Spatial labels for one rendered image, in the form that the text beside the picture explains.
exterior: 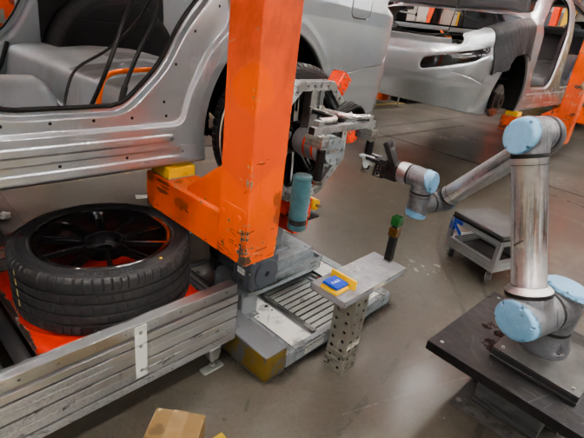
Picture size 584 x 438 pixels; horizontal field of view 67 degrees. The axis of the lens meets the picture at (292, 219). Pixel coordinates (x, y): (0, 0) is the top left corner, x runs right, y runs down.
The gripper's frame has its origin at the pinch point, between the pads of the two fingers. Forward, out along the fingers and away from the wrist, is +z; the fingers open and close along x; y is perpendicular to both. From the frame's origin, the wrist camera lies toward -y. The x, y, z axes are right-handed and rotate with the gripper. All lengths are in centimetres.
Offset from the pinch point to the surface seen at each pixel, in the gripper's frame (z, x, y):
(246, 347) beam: -6, -69, 72
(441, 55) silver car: 84, 222, -39
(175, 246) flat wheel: 21, -86, 32
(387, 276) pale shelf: -38, -24, 38
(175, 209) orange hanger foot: 36, -76, 24
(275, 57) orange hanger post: -8, -70, -41
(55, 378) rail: 0, -139, 51
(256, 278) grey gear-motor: 7, -54, 51
